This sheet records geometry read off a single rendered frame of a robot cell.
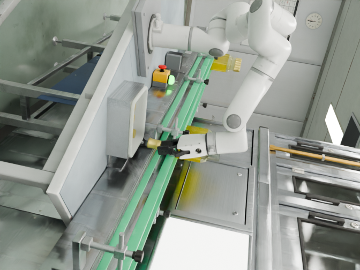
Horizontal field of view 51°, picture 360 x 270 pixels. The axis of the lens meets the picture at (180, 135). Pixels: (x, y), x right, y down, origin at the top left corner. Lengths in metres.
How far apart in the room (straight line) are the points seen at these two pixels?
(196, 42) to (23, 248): 0.96
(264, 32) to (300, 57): 6.38
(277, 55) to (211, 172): 0.72
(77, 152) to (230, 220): 0.68
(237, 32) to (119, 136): 0.57
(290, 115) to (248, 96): 6.80
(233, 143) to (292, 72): 6.44
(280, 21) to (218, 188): 0.75
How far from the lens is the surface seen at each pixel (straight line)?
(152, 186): 1.33
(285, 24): 1.31
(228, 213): 1.54
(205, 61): 2.35
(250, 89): 1.19
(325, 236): 1.67
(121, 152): 1.32
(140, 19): 1.37
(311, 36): 7.48
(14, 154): 1.88
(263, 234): 1.49
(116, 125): 1.27
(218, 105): 7.90
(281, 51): 1.22
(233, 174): 1.76
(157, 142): 1.30
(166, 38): 1.51
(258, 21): 1.22
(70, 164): 1.08
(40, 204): 1.56
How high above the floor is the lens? 1.14
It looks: 7 degrees down
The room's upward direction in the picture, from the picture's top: 101 degrees clockwise
